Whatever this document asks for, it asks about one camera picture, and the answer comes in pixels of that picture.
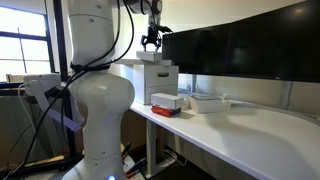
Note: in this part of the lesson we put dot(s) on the large black monitor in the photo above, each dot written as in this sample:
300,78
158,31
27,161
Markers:
283,44

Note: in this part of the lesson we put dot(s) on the small white box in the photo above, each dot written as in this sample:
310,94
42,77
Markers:
149,56

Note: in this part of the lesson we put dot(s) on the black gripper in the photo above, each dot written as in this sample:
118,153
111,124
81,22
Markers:
152,37

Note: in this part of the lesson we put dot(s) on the long white carton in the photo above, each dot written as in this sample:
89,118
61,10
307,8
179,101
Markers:
167,101

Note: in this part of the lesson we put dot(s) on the white desk leg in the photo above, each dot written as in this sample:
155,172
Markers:
154,167

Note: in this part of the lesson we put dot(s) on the red flat box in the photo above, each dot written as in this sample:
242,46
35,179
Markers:
167,112

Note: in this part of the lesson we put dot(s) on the white camera stand arm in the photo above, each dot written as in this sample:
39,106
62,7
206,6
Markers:
38,86

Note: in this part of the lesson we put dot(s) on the white cardboard storage box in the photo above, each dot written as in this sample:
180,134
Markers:
150,79

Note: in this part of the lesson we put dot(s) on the small white round object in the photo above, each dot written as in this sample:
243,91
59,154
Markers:
225,97

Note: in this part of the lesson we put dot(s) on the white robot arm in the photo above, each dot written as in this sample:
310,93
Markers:
107,97

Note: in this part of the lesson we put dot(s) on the window frame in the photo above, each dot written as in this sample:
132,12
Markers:
28,38

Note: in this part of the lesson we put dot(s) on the square white box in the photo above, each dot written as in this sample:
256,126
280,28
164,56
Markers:
205,104

